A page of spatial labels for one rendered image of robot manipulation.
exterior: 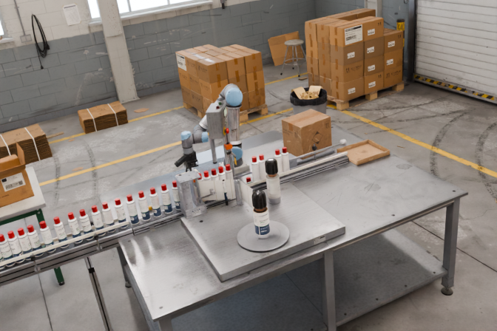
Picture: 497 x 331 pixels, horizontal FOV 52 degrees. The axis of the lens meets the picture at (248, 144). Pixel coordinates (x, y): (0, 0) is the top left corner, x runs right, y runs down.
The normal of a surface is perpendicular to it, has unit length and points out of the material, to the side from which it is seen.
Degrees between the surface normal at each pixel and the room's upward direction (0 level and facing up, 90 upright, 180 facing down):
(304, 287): 1
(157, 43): 90
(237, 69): 91
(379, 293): 2
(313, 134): 90
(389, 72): 88
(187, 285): 0
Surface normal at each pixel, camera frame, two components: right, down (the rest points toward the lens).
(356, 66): 0.52, 0.26
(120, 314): -0.11, -0.91
